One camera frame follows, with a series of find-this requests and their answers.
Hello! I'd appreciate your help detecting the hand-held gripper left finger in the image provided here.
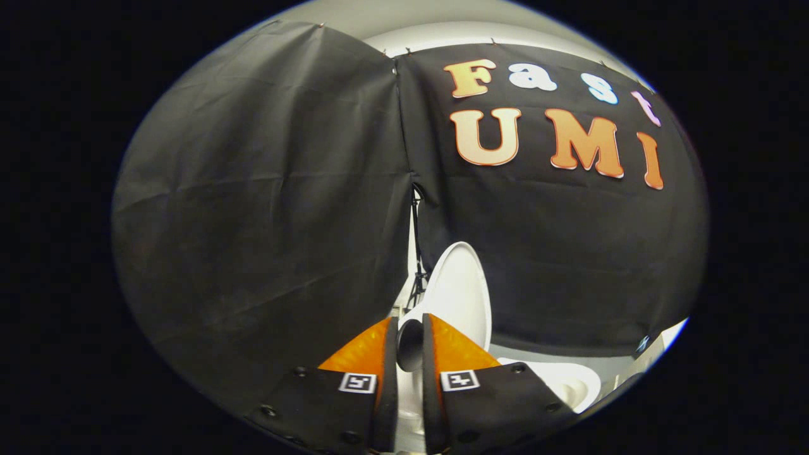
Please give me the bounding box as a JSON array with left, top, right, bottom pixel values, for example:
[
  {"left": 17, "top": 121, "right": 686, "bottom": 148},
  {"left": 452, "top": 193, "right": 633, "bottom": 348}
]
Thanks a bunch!
[{"left": 245, "top": 316, "right": 400, "bottom": 455}]

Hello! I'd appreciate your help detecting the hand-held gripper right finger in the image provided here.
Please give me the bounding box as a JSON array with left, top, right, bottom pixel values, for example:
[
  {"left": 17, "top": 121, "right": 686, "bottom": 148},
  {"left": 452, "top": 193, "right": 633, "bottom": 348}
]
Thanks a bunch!
[{"left": 422, "top": 313, "right": 580, "bottom": 455}]

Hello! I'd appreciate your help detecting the white toilet lid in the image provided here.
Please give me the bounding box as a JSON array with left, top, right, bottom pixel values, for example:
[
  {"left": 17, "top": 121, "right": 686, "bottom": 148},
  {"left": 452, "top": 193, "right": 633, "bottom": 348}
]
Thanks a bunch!
[{"left": 396, "top": 241, "right": 493, "bottom": 373}]

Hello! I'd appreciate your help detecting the white toilet bowl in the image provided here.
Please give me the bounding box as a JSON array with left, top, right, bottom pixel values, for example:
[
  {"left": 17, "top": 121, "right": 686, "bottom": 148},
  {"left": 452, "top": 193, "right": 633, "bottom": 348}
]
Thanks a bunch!
[{"left": 395, "top": 357, "right": 602, "bottom": 453}]

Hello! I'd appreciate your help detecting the black backdrop cloth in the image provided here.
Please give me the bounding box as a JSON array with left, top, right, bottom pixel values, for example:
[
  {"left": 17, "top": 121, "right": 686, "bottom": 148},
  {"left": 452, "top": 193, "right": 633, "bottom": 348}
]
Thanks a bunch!
[{"left": 112, "top": 20, "right": 709, "bottom": 419}]

